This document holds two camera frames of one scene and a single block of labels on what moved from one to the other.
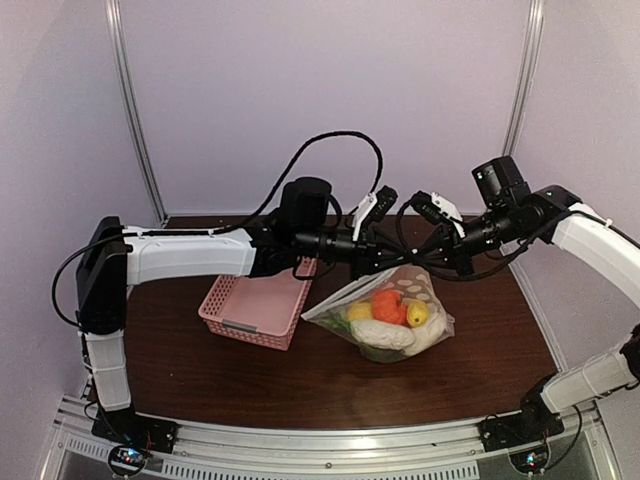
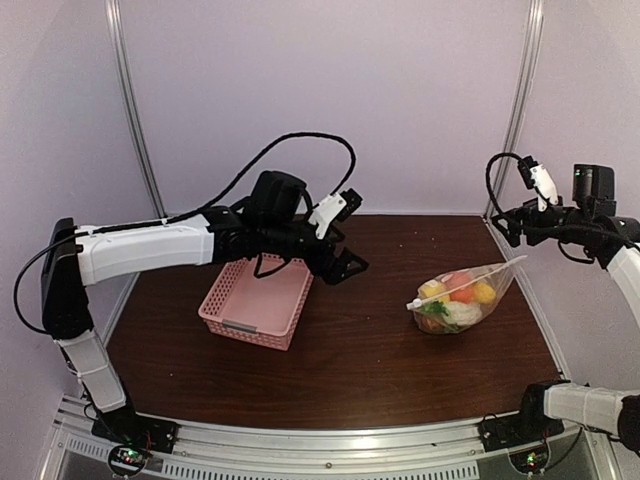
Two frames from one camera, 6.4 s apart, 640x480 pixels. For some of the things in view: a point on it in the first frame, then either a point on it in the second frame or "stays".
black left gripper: x=368 y=256 -> x=334 y=274
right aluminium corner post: x=523 y=88 stays
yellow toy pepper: x=417 y=313 -> x=432 y=288
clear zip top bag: x=389 y=316 -> x=455 y=300
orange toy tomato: x=386 y=307 -> x=465 y=295
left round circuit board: x=127 y=460 stays
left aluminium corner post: x=116 y=28 stays
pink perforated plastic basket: x=265 y=311 stays
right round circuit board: x=530 y=461 stays
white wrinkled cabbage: x=381 y=334 -> x=463 y=313
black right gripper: x=454 y=255 -> x=527 y=212
